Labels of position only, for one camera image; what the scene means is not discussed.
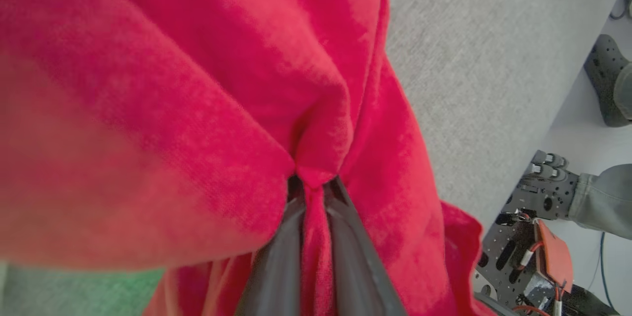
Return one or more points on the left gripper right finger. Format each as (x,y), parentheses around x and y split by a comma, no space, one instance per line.
(358,276)

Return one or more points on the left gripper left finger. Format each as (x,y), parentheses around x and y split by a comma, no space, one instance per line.
(276,276)

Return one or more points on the red basketball jersey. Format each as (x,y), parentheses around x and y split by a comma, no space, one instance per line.
(173,108)

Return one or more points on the black perforated metal robot base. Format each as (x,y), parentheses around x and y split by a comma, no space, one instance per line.
(508,261)

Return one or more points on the orange flat pad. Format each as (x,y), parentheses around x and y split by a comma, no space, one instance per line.
(555,254)

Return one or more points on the grey trouser leg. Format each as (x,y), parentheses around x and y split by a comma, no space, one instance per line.
(605,202)

